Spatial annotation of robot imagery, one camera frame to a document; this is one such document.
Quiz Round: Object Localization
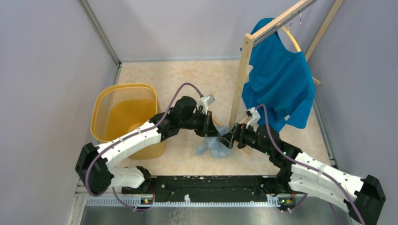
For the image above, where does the blue t-shirt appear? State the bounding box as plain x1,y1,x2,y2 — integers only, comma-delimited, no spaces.
242,32,315,132

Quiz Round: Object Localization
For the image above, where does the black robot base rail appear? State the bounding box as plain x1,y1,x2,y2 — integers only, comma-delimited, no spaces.
122,175,292,203

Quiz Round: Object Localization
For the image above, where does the wooden clothes rack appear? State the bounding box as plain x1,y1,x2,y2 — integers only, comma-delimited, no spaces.
211,0,345,156

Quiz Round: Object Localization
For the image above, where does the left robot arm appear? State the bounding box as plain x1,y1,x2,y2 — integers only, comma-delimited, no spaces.
75,95,219,196

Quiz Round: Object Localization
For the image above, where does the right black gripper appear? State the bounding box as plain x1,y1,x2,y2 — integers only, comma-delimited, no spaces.
217,121,272,156

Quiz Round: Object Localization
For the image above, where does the white cable duct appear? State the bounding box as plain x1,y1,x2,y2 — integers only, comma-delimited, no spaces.
86,195,293,208

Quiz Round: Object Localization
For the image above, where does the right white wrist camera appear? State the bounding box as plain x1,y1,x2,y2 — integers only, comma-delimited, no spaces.
246,107,260,128

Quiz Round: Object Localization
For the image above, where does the blue plastic trash bag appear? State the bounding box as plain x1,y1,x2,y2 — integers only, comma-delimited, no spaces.
195,126,231,158

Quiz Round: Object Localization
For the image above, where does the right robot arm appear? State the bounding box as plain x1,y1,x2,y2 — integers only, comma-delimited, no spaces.
218,124,386,225

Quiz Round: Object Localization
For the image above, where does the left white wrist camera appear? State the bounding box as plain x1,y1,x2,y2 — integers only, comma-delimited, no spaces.
197,94,215,115

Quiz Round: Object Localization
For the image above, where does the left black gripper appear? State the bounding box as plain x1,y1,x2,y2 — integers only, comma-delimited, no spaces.
180,109,220,138

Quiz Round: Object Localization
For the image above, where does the yellow mesh trash bin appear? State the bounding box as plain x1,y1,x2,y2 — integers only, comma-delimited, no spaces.
91,83,161,143

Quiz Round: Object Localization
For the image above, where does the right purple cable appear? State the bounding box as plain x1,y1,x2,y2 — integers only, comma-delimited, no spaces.
255,104,367,225

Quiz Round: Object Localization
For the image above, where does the yellow clothes hanger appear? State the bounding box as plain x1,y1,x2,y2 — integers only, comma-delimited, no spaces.
282,26,302,52

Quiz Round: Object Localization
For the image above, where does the metal corner post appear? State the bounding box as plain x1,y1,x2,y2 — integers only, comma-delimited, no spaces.
79,0,121,67

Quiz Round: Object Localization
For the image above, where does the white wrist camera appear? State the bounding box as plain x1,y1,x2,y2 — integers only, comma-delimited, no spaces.
197,94,215,115
246,107,260,128

